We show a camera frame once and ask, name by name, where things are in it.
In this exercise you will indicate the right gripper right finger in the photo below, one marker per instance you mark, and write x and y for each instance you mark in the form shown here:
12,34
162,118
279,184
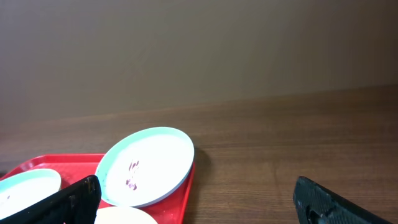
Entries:
316,204

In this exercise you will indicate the red plastic tray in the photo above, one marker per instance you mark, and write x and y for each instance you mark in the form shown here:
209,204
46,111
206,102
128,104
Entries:
73,167

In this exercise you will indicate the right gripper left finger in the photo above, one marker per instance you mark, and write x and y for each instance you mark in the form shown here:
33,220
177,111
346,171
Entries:
75,204

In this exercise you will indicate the white plate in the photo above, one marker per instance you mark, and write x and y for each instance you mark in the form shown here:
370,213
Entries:
123,215

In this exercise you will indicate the mint plate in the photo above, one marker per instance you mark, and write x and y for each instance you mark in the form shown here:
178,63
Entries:
25,189
145,167

